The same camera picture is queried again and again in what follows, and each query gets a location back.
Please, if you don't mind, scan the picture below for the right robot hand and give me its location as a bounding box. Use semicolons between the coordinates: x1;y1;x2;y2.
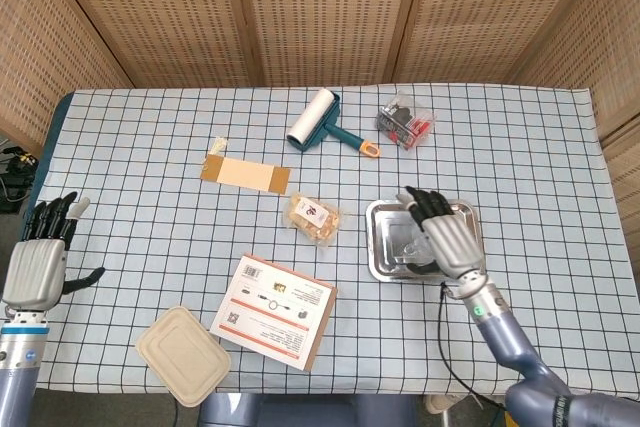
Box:
396;185;489;282

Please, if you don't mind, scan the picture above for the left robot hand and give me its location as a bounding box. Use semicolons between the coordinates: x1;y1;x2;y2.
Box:
2;190;106;313

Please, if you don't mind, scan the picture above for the clear bag of snacks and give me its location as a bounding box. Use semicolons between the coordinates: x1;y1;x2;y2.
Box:
283;190;346;248

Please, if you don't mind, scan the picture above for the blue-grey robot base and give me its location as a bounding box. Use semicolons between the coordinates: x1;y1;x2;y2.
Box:
199;393;419;427

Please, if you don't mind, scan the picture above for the stainless steel tray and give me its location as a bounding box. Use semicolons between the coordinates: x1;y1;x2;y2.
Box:
364;198;485;284

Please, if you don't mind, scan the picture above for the blue checked tablecloth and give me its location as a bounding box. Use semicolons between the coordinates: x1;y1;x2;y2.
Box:
32;82;634;396

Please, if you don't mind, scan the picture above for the clear bag of small parts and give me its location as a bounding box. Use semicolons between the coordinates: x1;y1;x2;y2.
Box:
375;91;437;151

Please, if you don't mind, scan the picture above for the beige pulp container lid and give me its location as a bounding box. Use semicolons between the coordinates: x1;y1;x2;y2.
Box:
134;305;232;408

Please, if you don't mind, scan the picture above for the white orange product box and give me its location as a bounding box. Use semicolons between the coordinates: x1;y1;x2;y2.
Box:
208;253;339;372

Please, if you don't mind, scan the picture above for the brown cardboard card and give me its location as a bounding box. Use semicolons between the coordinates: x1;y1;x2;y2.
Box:
199;154;292;196

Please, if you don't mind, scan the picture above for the woven rattan folding screen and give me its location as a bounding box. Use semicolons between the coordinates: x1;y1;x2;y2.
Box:
0;0;640;248

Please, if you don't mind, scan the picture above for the bundle of floor cables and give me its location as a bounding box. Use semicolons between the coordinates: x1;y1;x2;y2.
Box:
0;144;39;213

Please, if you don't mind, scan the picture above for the black cable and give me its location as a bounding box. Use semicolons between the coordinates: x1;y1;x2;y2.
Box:
437;282;507;407

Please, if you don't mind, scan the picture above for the teal lint roller orange handle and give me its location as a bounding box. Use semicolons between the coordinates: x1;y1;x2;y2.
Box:
285;88;382;158

